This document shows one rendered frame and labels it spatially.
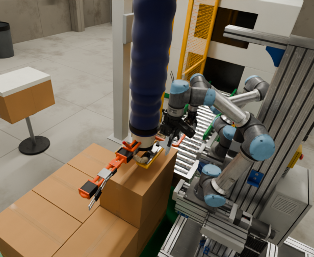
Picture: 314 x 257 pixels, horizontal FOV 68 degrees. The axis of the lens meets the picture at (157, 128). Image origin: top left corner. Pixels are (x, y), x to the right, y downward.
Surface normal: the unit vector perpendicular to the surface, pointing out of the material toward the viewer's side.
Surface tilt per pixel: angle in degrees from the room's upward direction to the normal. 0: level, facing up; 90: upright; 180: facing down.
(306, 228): 0
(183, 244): 0
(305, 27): 90
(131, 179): 0
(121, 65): 90
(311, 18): 90
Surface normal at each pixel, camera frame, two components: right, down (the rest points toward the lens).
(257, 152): 0.02, 0.48
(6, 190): 0.10, -0.80
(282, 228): -0.47, 0.48
